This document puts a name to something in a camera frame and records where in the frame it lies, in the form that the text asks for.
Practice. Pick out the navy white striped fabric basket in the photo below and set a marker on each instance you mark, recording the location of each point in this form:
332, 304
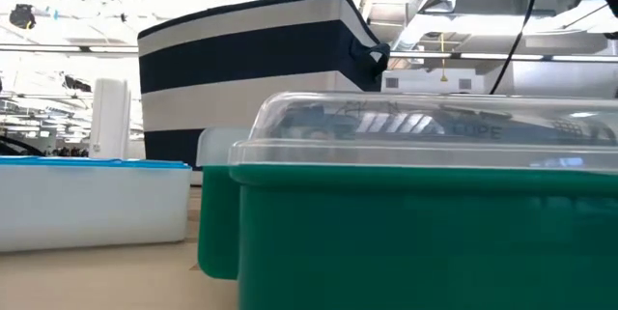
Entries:
241, 54

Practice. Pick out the blue white weekly pill organizer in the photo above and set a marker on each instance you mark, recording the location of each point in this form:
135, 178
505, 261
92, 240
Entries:
96, 204

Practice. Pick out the black ceiling fixture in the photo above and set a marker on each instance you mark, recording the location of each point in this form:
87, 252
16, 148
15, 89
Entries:
21, 16

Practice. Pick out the yellow hanging tag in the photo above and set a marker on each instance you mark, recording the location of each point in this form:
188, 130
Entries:
442, 78

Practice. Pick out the green first aid kit box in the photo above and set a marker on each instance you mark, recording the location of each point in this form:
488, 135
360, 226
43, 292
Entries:
410, 237

